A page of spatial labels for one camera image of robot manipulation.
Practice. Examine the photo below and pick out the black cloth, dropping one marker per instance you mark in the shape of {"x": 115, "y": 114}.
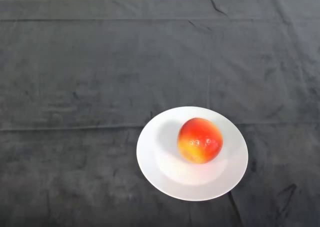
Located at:
{"x": 125, "y": 62}

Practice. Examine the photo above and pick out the white round plate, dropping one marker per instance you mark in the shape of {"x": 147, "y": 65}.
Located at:
{"x": 175, "y": 177}

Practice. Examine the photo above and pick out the red yellow apple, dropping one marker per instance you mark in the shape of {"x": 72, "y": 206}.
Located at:
{"x": 200, "y": 140}

